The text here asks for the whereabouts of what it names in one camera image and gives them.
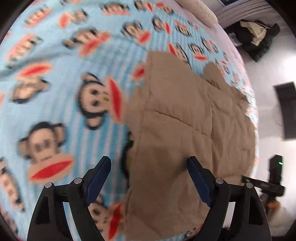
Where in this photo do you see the tan quilted jacket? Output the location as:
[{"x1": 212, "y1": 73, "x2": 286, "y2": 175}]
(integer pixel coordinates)
[{"x1": 125, "y1": 52, "x2": 255, "y2": 240}]

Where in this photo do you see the right hand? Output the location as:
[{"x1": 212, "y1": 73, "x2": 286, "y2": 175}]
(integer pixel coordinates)
[{"x1": 267, "y1": 200, "x2": 280, "y2": 211}]

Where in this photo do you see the black device with green light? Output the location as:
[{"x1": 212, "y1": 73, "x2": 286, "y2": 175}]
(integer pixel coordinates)
[{"x1": 269, "y1": 155, "x2": 283, "y2": 185}]

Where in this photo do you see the blue striped monkey blanket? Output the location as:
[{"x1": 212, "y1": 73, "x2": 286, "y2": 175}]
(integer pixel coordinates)
[{"x1": 1, "y1": 1, "x2": 258, "y2": 240}]

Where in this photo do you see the lavender bedspread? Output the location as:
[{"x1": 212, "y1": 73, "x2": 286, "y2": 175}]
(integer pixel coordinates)
[{"x1": 173, "y1": 0, "x2": 247, "y2": 77}]

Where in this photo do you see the right lavender curtain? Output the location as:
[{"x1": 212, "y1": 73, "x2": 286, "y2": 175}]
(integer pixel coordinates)
[{"x1": 215, "y1": 0, "x2": 274, "y2": 28}]

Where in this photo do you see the cream knitted pillow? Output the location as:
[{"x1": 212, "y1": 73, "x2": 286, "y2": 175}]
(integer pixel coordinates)
[{"x1": 177, "y1": 0, "x2": 218, "y2": 28}]

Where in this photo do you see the dark wall panel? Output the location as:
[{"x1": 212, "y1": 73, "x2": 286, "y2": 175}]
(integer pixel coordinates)
[{"x1": 274, "y1": 82, "x2": 296, "y2": 140}]

